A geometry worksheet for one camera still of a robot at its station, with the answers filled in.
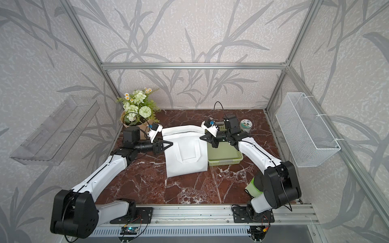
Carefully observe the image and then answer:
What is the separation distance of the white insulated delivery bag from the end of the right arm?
2cm

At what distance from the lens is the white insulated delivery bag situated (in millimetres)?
769

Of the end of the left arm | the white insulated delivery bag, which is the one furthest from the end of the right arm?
the end of the left arm

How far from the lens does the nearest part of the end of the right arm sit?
638 mm

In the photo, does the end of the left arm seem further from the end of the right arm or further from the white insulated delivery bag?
the end of the right arm
